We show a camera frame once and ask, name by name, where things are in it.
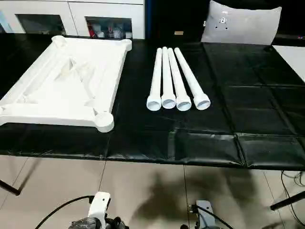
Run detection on white plastic table leg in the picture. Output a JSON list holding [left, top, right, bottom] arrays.
[[146, 47, 163, 111], [161, 46, 177, 109], [174, 47, 211, 110], [167, 47, 192, 111]]

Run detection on white plastic table top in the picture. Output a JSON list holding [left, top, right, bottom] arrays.
[[0, 35, 132, 133]]

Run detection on black work mat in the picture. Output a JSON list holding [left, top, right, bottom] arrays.
[[0, 33, 305, 171]]

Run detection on black cabinet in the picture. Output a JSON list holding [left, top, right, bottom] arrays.
[[144, 0, 210, 42]]

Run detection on grey cushion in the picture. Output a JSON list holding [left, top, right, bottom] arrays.
[[201, 0, 282, 46]]

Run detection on white cabinet with glass doors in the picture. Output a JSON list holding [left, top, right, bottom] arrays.
[[0, 0, 145, 40]]

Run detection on white board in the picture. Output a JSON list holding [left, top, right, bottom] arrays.
[[273, 45, 305, 83]]

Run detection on black metal bench leg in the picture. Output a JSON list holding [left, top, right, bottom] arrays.
[[270, 191, 305, 211], [0, 179, 22, 197]]

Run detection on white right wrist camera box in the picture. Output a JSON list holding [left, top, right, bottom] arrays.
[[194, 200, 214, 229]]

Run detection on loose floor cables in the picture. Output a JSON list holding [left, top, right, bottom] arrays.
[[280, 171, 305, 227]]

